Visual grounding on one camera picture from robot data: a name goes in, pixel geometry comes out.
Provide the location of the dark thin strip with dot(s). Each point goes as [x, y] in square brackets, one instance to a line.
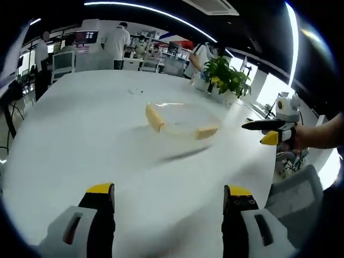
[182, 155]

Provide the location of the ceiling air vent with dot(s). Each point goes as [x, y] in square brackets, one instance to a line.
[221, 6]

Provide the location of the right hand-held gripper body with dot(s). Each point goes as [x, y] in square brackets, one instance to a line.
[289, 110]

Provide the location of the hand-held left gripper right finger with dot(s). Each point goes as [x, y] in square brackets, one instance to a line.
[236, 225]

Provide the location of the ceiling light strip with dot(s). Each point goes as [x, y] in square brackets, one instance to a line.
[293, 40]

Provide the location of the grey mesh chair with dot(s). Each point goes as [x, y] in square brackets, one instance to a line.
[295, 193]

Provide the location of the monitor with red screen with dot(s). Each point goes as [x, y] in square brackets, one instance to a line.
[86, 37]

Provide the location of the long curved ceiling light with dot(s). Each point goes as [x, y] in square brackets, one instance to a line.
[150, 12]

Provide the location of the white office chair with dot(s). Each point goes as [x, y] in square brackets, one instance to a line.
[64, 63]
[151, 65]

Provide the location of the green potted plant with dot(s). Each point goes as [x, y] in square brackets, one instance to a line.
[228, 75]

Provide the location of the small dark table object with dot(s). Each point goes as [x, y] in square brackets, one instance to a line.
[135, 91]

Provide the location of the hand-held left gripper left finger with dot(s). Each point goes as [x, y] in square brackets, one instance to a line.
[102, 220]

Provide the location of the white plant pot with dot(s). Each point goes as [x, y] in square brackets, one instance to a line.
[202, 84]

